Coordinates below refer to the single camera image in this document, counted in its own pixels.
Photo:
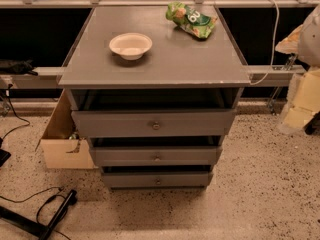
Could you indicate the grey bottom drawer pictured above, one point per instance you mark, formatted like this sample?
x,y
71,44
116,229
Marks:
x,y
157,176

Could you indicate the cardboard box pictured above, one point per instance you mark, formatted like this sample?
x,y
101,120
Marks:
x,y
63,147

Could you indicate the grey drawer cabinet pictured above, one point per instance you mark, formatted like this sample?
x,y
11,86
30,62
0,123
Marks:
x,y
178,73

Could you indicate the metal rail beam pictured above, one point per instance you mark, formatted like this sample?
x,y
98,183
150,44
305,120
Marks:
x,y
48,77

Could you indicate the white paper bowl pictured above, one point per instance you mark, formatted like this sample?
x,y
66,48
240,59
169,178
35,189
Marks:
x,y
130,46

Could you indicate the grey drawer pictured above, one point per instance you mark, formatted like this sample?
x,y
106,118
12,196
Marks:
x,y
157,176
153,124
152,151

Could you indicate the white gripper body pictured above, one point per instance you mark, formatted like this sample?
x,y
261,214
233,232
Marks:
x,y
310,40

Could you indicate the black cloth bundle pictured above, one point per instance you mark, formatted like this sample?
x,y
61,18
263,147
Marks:
x,y
17,67

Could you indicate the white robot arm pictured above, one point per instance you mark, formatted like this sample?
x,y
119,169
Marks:
x,y
304,42

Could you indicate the green snack bag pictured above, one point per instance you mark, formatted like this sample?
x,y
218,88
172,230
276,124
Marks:
x,y
190,20

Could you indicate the grey top drawer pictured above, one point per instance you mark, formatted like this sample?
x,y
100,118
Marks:
x,y
153,124

